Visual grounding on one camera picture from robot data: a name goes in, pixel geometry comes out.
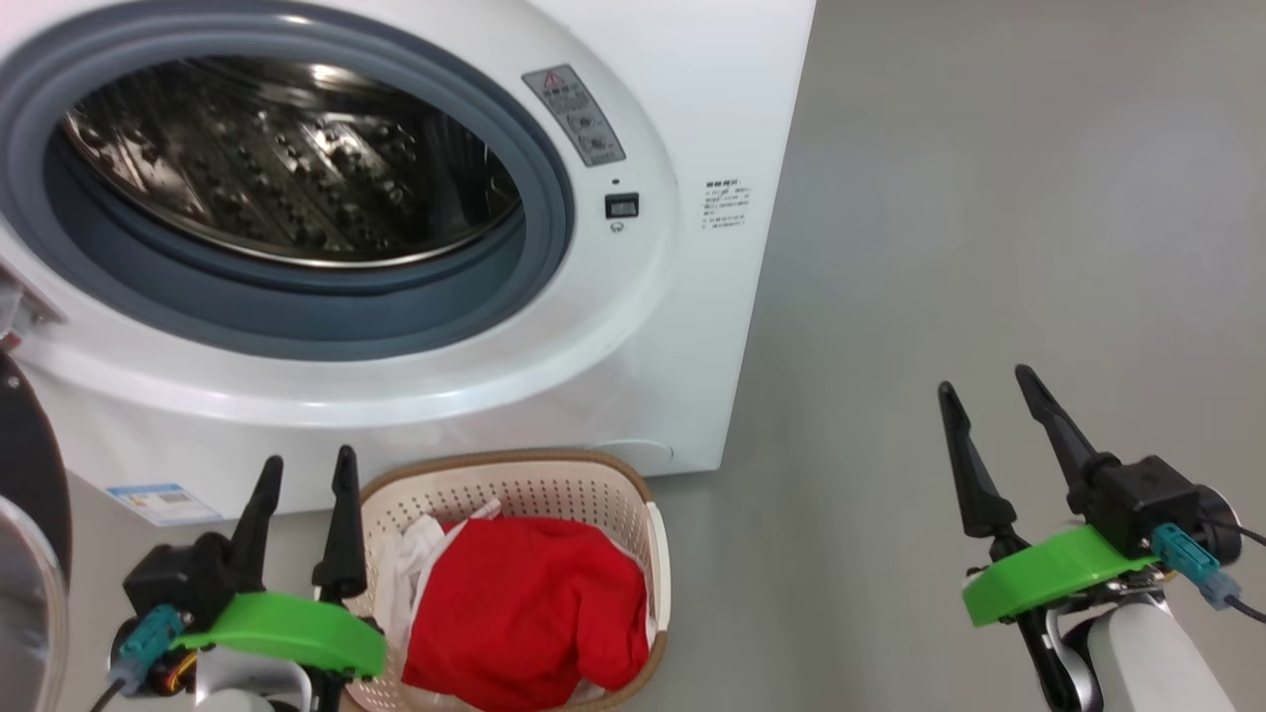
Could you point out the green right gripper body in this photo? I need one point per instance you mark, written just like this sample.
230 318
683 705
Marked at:
1039 574

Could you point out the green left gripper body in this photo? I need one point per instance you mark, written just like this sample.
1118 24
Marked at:
287 628

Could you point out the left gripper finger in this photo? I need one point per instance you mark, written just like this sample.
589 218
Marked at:
343 544
259 514

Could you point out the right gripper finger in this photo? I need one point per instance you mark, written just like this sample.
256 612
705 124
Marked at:
1063 435
974 494

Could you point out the red and white garment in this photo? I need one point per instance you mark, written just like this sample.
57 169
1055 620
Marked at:
524 613

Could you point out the black glass washer door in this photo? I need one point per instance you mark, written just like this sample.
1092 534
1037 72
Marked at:
25 445

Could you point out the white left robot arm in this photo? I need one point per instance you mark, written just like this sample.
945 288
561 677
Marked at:
247 687

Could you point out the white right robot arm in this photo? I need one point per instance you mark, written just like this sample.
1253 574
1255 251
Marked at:
1157 663

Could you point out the cream laundry basket brown rim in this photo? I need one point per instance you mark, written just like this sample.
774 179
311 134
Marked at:
554 489

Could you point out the white front-load washing machine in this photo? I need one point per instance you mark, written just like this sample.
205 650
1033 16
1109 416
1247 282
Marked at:
692 346

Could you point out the blue energy label sticker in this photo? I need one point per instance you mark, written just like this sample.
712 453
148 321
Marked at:
163 504

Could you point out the round drain filter cover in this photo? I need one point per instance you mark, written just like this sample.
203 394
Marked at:
643 452

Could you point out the grey warning sticker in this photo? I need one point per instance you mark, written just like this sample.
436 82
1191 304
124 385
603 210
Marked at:
574 116

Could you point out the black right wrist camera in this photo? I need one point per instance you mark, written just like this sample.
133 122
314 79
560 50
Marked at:
1137 494

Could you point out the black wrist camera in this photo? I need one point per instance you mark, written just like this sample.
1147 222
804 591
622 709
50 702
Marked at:
1137 494
183 578

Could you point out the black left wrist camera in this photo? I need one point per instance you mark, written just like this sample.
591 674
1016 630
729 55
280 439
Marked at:
183 578

